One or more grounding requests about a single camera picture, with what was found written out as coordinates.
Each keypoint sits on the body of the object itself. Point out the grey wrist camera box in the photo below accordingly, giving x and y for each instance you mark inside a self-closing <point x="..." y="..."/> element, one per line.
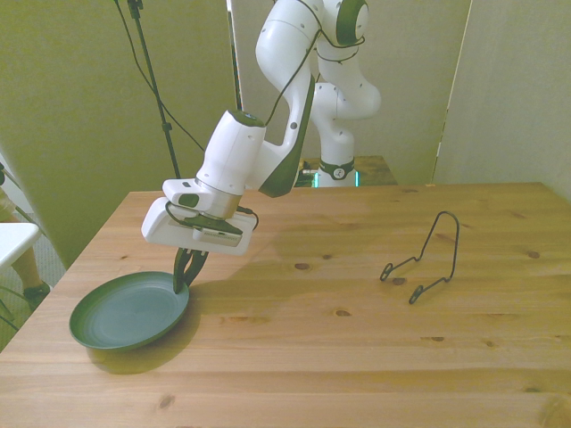
<point x="218" y="236"/>

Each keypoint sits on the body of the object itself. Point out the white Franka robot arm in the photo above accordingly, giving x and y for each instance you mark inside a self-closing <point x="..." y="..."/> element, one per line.
<point x="232" y="151"/>

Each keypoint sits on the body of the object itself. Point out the dark green round plate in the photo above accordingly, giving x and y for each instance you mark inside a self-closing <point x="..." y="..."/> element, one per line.
<point x="129" y="312"/>

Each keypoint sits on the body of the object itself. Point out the black tripod stand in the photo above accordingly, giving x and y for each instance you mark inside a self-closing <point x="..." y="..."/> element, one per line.
<point x="161" y="116"/>

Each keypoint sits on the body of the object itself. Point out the wide beige partition panel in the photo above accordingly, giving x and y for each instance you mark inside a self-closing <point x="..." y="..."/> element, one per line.
<point x="67" y="89"/>

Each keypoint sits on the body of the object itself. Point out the white stool with wooden leg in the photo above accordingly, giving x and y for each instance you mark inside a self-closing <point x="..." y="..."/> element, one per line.
<point x="15" y="236"/>

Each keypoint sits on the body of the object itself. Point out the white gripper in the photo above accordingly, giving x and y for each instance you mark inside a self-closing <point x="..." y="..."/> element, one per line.
<point x="156" y="227"/>

